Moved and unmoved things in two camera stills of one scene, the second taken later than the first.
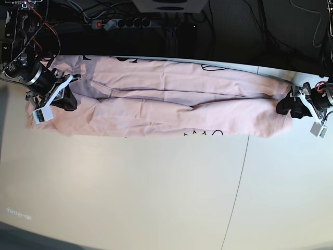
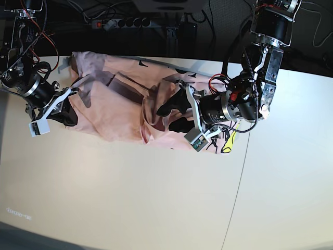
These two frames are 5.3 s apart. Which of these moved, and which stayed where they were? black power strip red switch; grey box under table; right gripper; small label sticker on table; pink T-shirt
Moved: right gripper; pink T-shirt
Stayed: black power strip red switch; small label sticker on table; grey box under table
